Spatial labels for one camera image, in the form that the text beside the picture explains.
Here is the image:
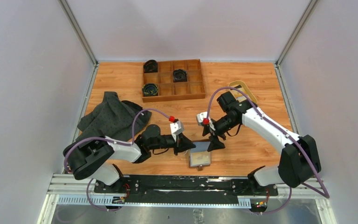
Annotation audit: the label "credit cards in tray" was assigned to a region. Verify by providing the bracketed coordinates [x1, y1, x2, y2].
[234, 88, 255, 103]

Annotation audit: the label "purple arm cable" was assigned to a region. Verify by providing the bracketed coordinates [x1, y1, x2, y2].
[63, 108, 176, 174]
[205, 87, 330, 216]

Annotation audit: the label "brown leather card holder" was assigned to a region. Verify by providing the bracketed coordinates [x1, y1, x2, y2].
[188, 140, 212, 171]

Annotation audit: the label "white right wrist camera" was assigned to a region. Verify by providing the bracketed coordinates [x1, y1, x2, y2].
[196, 112, 215, 136]

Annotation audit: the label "black-green coiled belt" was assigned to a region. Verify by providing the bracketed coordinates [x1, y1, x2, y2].
[142, 83, 158, 97]

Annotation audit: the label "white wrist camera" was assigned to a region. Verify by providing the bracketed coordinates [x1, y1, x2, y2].
[196, 112, 215, 136]
[170, 120, 184, 142]

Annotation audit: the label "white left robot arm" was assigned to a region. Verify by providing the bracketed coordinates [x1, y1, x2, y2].
[63, 121, 196, 193]

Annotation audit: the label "wooden compartment tray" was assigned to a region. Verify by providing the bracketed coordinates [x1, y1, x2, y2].
[141, 59, 206, 103]

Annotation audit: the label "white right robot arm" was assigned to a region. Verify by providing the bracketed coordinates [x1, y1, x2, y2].
[196, 87, 322, 195]

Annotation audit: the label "dark grey dotted cloth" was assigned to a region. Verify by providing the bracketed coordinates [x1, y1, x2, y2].
[76, 91, 143, 141]

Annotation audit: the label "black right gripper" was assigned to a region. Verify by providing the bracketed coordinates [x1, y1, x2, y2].
[202, 115, 239, 152]

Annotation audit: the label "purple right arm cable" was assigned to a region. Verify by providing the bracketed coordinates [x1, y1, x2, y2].
[205, 87, 330, 216]

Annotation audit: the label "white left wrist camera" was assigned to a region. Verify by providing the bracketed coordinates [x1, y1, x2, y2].
[170, 120, 184, 142]

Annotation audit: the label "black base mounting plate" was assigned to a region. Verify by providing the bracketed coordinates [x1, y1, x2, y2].
[93, 175, 278, 205]

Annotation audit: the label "yellow oval card tray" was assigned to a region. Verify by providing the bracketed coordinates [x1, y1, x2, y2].
[228, 80, 258, 104]

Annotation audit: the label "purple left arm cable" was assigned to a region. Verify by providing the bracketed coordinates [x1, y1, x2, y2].
[63, 108, 176, 174]

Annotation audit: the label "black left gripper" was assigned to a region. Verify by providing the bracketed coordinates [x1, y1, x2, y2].
[149, 133, 196, 156]

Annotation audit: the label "black coiled belt middle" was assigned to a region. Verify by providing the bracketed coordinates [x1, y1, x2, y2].
[172, 69, 187, 83]

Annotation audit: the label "black coiled belt top-left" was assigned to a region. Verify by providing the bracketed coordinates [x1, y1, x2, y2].
[143, 59, 158, 73]

